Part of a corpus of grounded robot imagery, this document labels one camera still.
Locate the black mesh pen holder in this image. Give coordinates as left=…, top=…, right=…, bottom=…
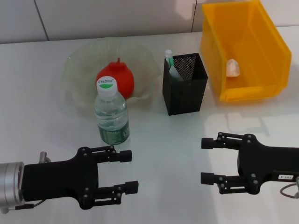
left=162, top=52, right=208, bottom=116

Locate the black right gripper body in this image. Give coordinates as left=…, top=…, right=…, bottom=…
left=237, top=134, right=299, bottom=196

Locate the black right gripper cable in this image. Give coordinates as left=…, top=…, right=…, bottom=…
left=280, top=176, right=299, bottom=199

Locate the green utility knife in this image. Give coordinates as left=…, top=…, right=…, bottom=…
left=164, top=49, right=176, bottom=77

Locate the pale green glass fruit plate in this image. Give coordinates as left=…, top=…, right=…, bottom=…
left=61, top=41, right=162, bottom=115

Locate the yellow plastic storage bin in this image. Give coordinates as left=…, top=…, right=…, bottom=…
left=200, top=0, right=292, bottom=102

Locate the clear green-label water bottle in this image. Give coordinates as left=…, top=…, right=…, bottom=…
left=94, top=74, right=131, bottom=145

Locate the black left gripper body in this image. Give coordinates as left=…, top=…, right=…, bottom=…
left=23, top=147, right=99, bottom=210

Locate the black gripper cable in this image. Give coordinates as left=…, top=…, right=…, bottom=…
left=280, top=176, right=299, bottom=199
left=14, top=151, right=51, bottom=210

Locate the white paper ball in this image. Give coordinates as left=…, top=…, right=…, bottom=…
left=226, top=58, right=241, bottom=78

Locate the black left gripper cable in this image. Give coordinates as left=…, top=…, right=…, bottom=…
left=14, top=151, right=51, bottom=210

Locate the red-orange toy orange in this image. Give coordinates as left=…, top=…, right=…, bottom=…
left=96, top=57, right=135, bottom=100

